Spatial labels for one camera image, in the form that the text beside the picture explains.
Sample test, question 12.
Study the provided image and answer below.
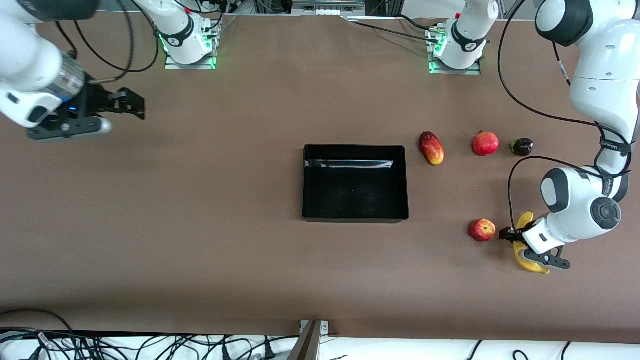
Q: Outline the yellow banana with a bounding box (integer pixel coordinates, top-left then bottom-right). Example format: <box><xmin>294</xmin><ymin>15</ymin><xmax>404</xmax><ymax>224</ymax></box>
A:
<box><xmin>514</xmin><ymin>210</ymin><xmax>551</xmax><ymax>275</ymax></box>

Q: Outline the red yellow apple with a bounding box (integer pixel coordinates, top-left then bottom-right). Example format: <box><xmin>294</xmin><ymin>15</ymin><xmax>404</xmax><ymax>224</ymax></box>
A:
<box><xmin>468</xmin><ymin>218</ymin><xmax>497</xmax><ymax>243</ymax></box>

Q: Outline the black rectangular plastic box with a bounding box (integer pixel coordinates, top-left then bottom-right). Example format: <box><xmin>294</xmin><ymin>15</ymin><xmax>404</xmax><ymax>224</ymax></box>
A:
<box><xmin>301</xmin><ymin>144</ymin><xmax>410</xmax><ymax>224</ymax></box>

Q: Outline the dark purple mangosteen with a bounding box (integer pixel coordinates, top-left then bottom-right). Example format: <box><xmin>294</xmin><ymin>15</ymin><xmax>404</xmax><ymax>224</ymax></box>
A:
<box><xmin>509</xmin><ymin>138</ymin><xmax>535</xmax><ymax>158</ymax></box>

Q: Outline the red pomegranate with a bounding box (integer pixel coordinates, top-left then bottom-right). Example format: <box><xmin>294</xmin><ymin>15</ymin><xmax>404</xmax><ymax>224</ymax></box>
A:
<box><xmin>472</xmin><ymin>130</ymin><xmax>500</xmax><ymax>157</ymax></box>

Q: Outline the red yellow mango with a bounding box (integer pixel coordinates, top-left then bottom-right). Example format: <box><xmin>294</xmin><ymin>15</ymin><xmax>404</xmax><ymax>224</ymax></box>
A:
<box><xmin>419</xmin><ymin>131</ymin><xmax>445</xmax><ymax>166</ymax></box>

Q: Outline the black cable with metal plug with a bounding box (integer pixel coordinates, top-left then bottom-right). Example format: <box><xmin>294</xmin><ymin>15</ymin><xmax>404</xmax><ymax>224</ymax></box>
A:
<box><xmin>91</xmin><ymin>0</ymin><xmax>135</xmax><ymax>84</ymax></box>

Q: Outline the thick black looping cable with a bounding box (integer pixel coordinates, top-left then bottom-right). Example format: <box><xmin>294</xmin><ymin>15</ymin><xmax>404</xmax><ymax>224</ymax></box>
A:
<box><xmin>74</xmin><ymin>0</ymin><xmax>161</xmax><ymax>74</ymax></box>

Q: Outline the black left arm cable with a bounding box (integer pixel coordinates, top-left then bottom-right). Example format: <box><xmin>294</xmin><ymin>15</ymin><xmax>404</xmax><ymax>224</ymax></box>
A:
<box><xmin>497</xmin><ymin>0</ymin><xmax>634</xmax><ymax>236</ymax></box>

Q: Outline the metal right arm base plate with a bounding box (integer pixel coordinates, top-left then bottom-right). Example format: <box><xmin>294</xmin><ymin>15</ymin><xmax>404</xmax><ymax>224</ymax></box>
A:
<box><xmin>164</xmin><ymin>20</ymin><xmax>217</xmax><ymax>71</ymax></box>

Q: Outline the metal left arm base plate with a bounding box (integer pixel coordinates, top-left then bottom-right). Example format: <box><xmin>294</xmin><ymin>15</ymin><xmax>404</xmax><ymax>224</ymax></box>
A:
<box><xmin>427</xmin><ymin>25</ymin><xmax>482</xmax><ymax>76</ymax></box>

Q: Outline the thin black arching cable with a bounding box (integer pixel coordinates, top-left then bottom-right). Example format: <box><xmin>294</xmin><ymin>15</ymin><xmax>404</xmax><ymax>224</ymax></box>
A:
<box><xmin>0</xmin><ymin>308</ymin><xmax>77</xmax><ymax>335</ymax></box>

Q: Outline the metal equipment frame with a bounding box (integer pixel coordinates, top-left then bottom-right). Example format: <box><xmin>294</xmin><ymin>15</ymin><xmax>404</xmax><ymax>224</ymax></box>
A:
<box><xmin>290</xmin><ymin>0</ymin><xmax>369</xmax><ymax>17</ymax></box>

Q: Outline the black cable over table edge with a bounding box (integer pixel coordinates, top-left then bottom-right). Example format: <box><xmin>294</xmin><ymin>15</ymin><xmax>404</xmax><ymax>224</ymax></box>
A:
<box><xmin>349</xmin><ymin>20</ymin><xmax>444</xmax><ymax>45</ymax></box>

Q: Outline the short black base cable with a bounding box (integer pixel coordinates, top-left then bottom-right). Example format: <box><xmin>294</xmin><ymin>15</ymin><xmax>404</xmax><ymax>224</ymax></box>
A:
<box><xmin>397</xmin><ymin>14</ymin><xmax>437</xmax><ymax>32</ymax></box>

